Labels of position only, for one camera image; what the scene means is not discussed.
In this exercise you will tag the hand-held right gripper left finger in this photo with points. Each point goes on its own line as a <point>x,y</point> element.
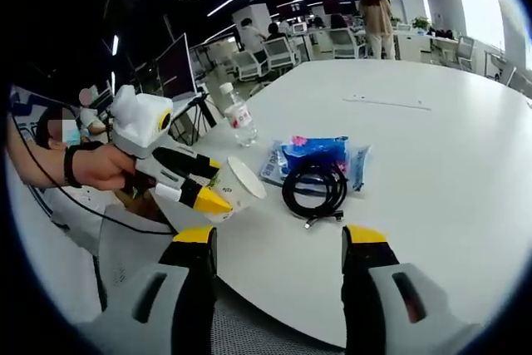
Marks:
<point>187,288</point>

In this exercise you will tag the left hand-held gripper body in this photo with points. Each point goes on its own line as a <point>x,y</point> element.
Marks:
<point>143,122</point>

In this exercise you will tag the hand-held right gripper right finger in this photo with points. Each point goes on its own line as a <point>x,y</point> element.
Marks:
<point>365,288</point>

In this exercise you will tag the white paper cup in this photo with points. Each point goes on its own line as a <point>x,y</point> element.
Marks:
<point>243,193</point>

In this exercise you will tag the clear plastic water bottle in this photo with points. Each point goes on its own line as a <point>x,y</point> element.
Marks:
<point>241,118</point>

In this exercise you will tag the clear printed plastic bag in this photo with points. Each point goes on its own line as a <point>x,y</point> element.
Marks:
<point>359,168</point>

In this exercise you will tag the blue floral tissue packet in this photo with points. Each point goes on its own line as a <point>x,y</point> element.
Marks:
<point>316,149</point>

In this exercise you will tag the person's left hand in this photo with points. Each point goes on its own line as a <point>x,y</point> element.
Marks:
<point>104,168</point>

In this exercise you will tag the white laptop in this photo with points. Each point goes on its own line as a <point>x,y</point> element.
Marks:
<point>174,68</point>

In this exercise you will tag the grey mesh office chair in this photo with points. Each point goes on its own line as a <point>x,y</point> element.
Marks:
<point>120,272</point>

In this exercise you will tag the black wristband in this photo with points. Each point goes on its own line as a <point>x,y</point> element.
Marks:
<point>72,166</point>

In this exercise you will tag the white table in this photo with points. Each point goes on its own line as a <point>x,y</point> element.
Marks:
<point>415,188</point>

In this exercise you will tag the white office chair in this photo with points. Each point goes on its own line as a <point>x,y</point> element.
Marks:
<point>503,68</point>
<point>249,66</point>
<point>465,51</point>
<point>345,43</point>
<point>280,53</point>

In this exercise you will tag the person's white shirt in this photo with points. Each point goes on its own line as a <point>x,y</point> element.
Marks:
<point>70,218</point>

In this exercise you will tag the green potted plant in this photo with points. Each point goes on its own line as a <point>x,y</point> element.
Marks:
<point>422,23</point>

